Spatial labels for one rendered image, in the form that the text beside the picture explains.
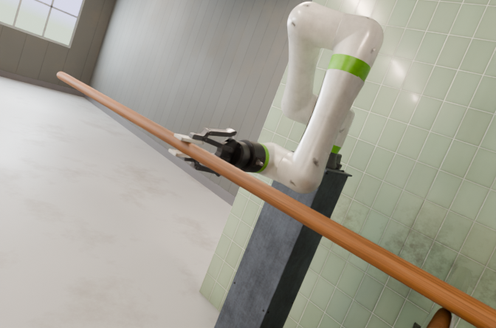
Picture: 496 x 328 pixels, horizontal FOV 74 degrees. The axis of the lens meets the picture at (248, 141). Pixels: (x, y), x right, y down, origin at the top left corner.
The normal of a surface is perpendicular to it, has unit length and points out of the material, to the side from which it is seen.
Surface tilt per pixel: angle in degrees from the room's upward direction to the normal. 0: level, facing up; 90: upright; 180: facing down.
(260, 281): 90
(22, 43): 90
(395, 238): 90
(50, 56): 90
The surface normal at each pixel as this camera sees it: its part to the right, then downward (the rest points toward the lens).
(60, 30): 0.67, 0.34
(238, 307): -0.65, -0.15
